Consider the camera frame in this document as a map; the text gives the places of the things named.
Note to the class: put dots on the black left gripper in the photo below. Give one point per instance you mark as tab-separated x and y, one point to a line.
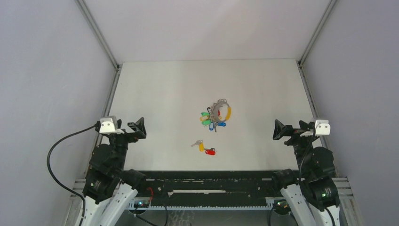
139	127

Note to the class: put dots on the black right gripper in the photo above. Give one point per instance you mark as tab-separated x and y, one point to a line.
281	130

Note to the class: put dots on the large keyring with yellow handle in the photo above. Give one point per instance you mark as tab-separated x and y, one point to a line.
223	106

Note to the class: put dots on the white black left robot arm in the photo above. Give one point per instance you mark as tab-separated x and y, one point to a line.
109	187

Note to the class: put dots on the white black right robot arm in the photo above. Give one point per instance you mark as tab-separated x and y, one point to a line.
311	193

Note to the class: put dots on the yellow tag loose key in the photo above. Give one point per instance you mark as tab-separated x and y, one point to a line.
200	145

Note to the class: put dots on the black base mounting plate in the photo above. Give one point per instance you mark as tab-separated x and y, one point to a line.
213	188

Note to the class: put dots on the yellow key tag upper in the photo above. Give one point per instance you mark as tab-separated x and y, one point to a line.
204	118

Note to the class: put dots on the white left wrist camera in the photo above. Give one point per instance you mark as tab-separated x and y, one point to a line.
109	125

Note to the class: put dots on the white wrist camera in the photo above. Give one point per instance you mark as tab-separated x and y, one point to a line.
109	125
317	127

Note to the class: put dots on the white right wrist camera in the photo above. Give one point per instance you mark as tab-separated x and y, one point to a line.
317	127

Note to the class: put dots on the white cable duct strip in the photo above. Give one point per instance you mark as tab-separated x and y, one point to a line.
142	205

